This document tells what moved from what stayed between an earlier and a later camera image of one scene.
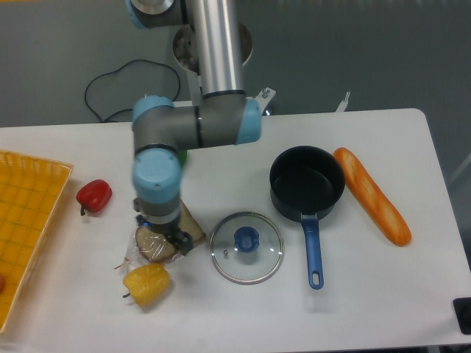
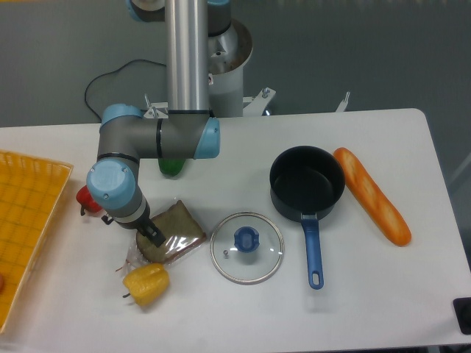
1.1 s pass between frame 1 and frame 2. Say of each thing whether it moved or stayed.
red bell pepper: stayed
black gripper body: moved
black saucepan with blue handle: stayed
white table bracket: stayed
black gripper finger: moved
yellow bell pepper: stayed
